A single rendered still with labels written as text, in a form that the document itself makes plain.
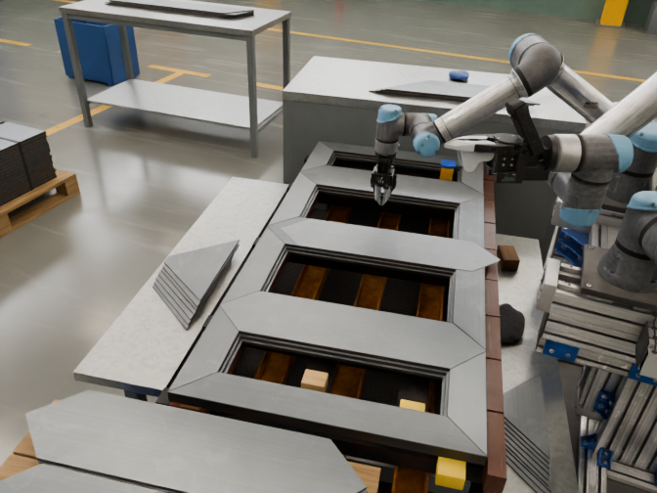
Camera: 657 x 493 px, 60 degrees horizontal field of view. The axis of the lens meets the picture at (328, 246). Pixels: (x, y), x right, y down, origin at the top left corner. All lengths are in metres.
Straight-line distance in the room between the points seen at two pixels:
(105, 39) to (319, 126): 3.78
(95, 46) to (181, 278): 4.60
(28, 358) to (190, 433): 1.70
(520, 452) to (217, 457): 0.74
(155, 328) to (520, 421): 1.04
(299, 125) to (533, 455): 1.76
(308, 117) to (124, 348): 1.42
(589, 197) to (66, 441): 1.20
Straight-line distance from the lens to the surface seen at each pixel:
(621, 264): 1.60
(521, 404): 1.66
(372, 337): 1.56
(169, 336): 1.73
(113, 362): 1.69
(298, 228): 1.99
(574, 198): 1.27
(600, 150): 1.23
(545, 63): 1.80
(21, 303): 3.30
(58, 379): 2.81
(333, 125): 2.67
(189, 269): 1.91
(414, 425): 1.37
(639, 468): 2.33
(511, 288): 2.12
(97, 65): 6.34
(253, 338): 1.57
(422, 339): 1.57
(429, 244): 1.96
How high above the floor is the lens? 1.89
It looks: 33 degrees down
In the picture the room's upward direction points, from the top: 2 degrees clockwise
